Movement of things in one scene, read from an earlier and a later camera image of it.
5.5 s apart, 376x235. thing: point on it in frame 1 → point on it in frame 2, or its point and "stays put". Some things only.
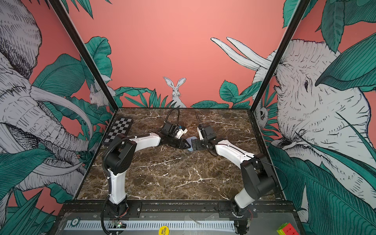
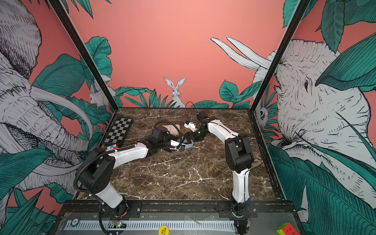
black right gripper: x=198 y=143 → x=195 y=138
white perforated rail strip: x=182 y=225 stays put
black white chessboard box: x=121 y=126 stays put
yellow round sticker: x=164 y=230 stays put
